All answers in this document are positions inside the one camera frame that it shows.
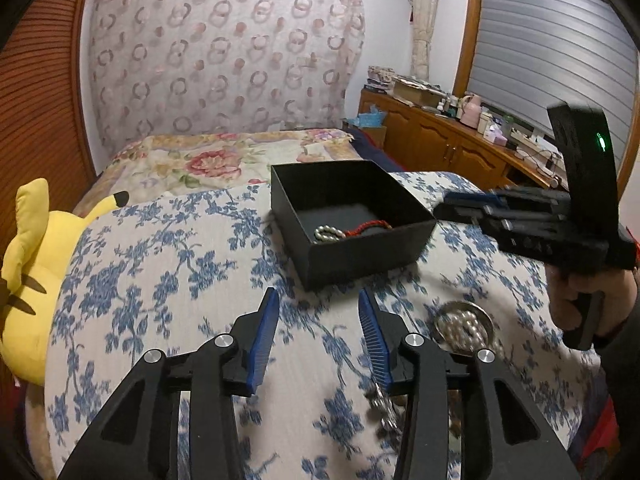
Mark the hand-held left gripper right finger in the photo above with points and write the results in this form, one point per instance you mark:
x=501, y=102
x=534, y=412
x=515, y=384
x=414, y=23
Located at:
x=377, y=350

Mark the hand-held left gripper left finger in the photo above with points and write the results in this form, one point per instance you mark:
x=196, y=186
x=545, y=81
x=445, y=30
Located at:
x=265, y=340

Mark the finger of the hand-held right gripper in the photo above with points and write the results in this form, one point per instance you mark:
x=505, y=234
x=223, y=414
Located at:
x=465, y=217
x=475, y=199

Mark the black jewelry box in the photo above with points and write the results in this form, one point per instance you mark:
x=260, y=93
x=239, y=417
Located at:
x=360, y=255

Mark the person's right hand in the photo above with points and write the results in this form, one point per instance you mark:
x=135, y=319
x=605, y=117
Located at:
x=562, y=300

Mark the pink tissue box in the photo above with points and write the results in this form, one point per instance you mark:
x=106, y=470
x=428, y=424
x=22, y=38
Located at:
x=494, y=137

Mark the wooden cabinet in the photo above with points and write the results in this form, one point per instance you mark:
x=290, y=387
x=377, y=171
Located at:
x=440, y=140

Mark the green bottle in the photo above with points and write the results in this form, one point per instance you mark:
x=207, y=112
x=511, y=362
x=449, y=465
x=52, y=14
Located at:
x=508, y=125

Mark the pink kettle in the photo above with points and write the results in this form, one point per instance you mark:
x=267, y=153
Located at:
x=471, y=110

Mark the blue floral tablecloth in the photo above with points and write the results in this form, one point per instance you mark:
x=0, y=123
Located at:
x=190, y=270

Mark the dark blue bed sheet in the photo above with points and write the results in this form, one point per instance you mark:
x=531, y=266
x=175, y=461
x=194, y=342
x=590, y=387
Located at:
x=372, y=155

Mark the cardboard box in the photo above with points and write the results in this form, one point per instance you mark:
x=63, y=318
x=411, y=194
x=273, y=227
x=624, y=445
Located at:
x=375, y=136

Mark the flat beige box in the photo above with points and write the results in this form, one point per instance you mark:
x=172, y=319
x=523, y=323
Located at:
x=417, y=91

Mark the blue plastic bag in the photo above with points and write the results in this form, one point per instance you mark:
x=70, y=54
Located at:
x=367, y=117

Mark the grey window blind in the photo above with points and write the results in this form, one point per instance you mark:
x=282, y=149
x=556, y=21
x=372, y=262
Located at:
x=550, y=50

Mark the stack of folded cloths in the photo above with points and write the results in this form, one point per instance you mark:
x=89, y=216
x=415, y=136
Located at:
x=382, y=77

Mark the cream lace curtain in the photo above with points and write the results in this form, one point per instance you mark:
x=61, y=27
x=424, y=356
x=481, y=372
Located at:
x=422, y=20

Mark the floral bed blanket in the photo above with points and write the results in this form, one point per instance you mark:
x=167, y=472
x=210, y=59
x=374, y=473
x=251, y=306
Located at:
x=200, y=160

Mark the yellow plush toy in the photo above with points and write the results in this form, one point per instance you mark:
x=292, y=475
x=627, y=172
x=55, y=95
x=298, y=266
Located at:
x=35, y=280

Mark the circle patterned curtain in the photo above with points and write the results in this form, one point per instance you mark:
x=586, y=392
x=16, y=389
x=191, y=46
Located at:
x=225, y=60

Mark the wooden slatted wardrobe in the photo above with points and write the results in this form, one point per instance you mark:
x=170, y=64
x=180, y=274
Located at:
x=45, y=85

